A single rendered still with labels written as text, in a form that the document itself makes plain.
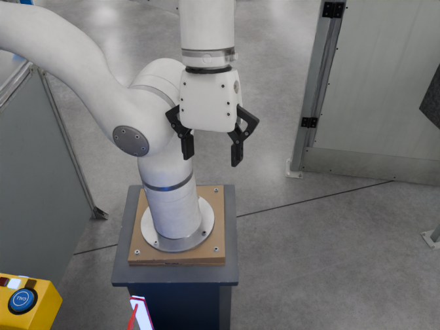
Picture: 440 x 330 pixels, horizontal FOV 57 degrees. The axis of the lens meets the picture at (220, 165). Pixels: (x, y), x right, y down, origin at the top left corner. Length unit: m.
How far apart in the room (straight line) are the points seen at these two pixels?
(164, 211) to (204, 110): 0.35
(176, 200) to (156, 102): 0.26
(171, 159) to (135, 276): 0.32
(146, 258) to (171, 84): 0.44
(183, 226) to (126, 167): 1.60
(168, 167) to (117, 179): 1.66
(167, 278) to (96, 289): 1.13
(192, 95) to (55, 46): 0.26
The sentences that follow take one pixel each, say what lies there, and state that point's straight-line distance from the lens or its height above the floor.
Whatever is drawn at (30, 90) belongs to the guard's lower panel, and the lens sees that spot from 1.67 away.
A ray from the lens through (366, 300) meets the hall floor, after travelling 2.12.
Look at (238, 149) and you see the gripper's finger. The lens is 0.67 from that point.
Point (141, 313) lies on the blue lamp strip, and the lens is 0.75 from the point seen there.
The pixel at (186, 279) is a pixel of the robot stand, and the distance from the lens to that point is 1.00.
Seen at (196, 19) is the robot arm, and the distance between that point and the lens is 0.62.
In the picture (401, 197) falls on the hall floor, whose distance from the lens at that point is 2.55.
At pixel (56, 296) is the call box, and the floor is 1.02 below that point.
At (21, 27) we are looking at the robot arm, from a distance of 0.80.
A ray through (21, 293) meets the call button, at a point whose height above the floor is 1.08.
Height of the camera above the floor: 1.82
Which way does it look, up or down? 47 degrees down
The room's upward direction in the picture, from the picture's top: straight up
